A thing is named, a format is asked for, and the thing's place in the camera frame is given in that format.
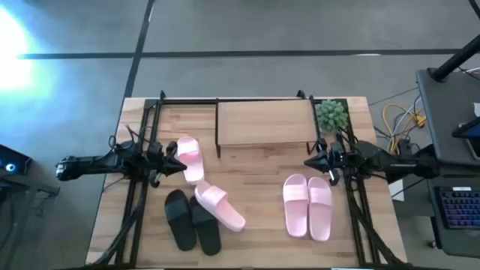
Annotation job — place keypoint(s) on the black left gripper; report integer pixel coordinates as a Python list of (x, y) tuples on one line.
[(155, 159)]

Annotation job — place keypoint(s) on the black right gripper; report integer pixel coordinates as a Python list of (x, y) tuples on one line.
[(335, 159)]

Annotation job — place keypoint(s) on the pink rubber slide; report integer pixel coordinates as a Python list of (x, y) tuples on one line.
[(320, 213), (296, 210), (219, 206), (191, 163)]

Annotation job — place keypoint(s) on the black rubber slide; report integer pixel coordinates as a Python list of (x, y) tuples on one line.
[(206, 228), (180, 221)]

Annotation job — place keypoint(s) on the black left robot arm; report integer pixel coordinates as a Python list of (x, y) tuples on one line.
[(86, 165)]

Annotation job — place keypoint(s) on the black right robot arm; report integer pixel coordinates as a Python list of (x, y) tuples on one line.
[(397, 163)]

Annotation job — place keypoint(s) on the wooden shelf with black legs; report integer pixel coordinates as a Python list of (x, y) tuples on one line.
[(262, 122)]

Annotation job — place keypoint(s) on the green artificial plant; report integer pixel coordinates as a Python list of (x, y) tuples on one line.
[(331, 116)]

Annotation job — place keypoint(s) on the white paper sheet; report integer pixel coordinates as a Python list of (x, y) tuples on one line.
[(396, 190)]

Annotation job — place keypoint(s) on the grey workstation desk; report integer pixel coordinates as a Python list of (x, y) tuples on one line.
[(446, 112)]

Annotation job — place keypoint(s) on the backlit computer keyboard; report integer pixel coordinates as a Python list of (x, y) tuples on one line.
[(461, 208)]

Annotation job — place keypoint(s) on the black tablet screen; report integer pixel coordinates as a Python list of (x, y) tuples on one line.
[(467, 131)]

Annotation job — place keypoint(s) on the black device with blue light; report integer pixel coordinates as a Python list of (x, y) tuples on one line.
[(15, 161)]

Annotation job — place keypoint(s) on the black pole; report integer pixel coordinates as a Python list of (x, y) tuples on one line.
[(455, 60)]

